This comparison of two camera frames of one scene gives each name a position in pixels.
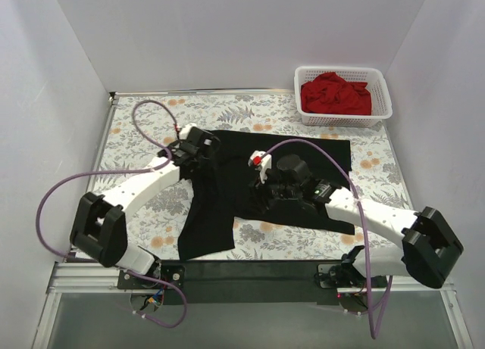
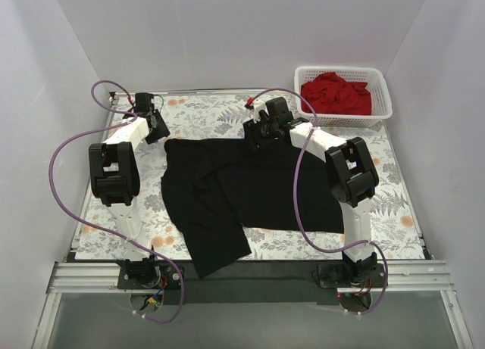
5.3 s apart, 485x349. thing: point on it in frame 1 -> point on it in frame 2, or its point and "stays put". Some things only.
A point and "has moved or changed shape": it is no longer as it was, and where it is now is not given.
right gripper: (263, 190) -> (252, 132)
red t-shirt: (330, 93) stays put
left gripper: (204, 148) -> (159, 129)
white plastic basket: (341, 96) stays put
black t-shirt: (212, 196) has moved or changed shape
